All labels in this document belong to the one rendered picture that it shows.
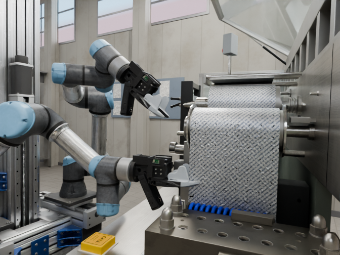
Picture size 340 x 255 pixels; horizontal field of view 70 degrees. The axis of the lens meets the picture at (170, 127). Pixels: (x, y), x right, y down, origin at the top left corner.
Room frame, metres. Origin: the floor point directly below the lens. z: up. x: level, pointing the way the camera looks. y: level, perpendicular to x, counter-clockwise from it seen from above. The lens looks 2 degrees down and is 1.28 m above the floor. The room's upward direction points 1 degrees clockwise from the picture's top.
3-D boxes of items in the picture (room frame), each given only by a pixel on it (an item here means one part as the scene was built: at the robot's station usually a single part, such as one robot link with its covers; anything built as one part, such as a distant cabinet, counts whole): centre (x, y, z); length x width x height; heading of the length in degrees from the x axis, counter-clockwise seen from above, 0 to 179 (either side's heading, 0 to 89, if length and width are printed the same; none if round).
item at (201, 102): (1.00, -0.14, 1.34); 0.06 x 0.06 x 0.06; 70
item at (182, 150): (0.80, -0.05, 1.05); 0.06 x 0.05 x 0.31; 70
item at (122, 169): (0.77, 0.13, 1.11); 0.08 x 0.05 x 0.08; 160
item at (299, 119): (0.65, -0.35, 1.28); 0.06 x 0.05 x 0.02; 70
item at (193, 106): (0.76, -0.07, 1.25); 0.15 x 0.01 x 0.15; 160
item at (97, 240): (0.69, 0.20, 0.91); 0.07 x 0.07 x 0.02; 70
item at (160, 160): (0.74, 0.05, 1.12); 0.12 x 0.08 x 0.09; 70
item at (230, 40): (1.26, -0.29, 1.66); 0.07 x 0.07 x 0.10; 47
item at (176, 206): (0.64, -0.02, 1.05); 0.04 x 0.04 x 0.04
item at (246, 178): (0.66, -0.17, 1.11); 0.23 x 0.01 x 0.18; 70
